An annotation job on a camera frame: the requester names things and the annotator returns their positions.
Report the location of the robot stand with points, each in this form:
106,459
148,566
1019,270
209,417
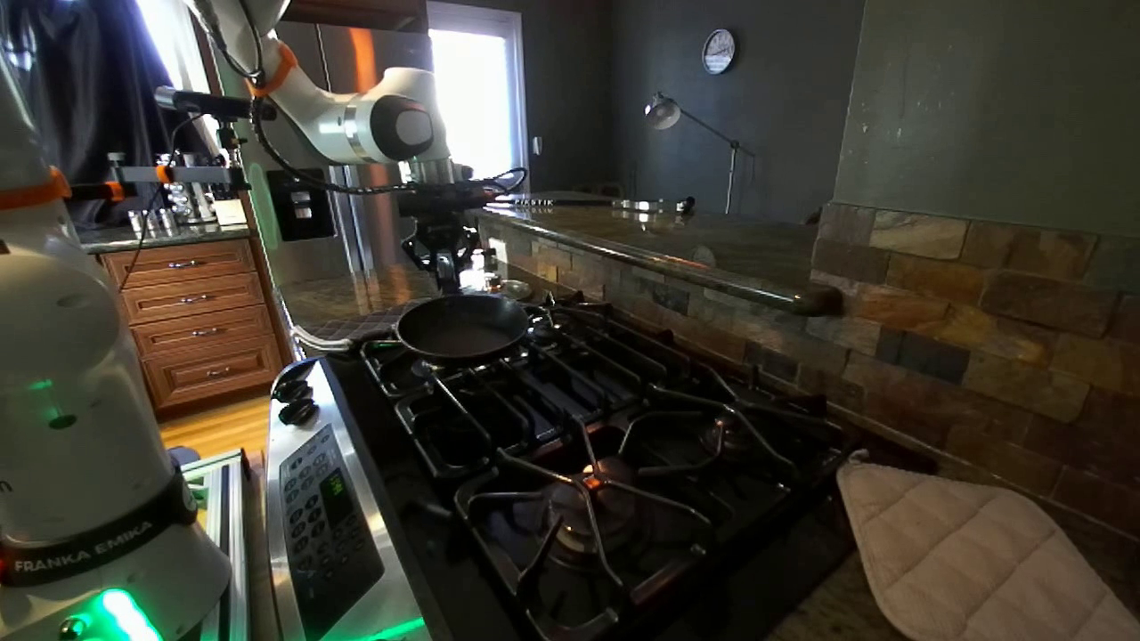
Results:
227,534

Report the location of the wooden drawer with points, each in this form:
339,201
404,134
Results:
194,297
205,331
183,263
214,372

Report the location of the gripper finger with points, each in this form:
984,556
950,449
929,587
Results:
427,254
461,256

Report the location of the camera on mount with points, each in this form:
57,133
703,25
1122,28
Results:
209,111

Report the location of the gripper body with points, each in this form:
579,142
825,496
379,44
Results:
443,228

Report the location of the grey floor lamp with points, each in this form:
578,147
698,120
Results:
704,133

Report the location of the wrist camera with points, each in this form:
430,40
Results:
445,196

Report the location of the black frying pan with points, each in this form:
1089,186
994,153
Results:
463,328

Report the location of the dark curtain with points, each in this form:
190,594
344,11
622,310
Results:
85,98

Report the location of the steel refrigerator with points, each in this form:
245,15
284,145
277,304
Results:
374,240

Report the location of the window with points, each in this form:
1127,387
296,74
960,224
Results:
476,98

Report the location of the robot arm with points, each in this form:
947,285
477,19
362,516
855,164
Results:
80,356

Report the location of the round wall clock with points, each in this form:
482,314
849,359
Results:
719,51

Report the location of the gas stove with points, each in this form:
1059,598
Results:
570,463

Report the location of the white quilted pot holder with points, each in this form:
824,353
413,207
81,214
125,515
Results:
971,561

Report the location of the stove burner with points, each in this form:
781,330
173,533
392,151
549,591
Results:
727,436
591,503

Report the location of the black stove knob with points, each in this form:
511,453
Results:
290,390
298,412

